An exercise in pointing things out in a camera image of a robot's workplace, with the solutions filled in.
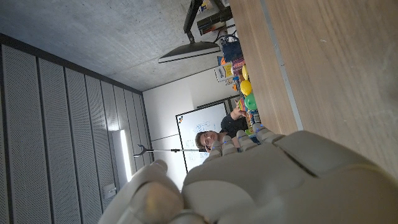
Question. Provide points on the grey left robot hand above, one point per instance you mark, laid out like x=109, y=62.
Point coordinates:
x=280, y=186

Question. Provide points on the black monitor on arm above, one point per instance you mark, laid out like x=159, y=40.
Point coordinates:
x=189, y=51

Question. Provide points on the red patterned box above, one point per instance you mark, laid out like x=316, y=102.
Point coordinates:
x=238, y=66

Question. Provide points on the white and yellow box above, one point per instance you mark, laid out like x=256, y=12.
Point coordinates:
x=224, y=71

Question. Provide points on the black device box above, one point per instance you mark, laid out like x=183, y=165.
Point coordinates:
x=214, y=20

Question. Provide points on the person in dark shirt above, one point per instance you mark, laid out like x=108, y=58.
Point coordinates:
x=233, y=125

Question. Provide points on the colourful striped item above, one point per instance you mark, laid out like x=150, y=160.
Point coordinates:
x=241, y=104

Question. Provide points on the black framed whiteboard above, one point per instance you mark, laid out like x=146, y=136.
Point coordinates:
x=202, y=124

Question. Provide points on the yellow round toy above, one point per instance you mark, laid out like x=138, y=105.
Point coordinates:
x=246, y=87

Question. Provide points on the long grabber stick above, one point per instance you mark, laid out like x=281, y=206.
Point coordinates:
x=161, y=151

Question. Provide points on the dark blue bag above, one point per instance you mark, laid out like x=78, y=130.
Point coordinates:
x=232, y=49

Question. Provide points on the small white square fixture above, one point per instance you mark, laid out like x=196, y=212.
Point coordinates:
x=109, y=190

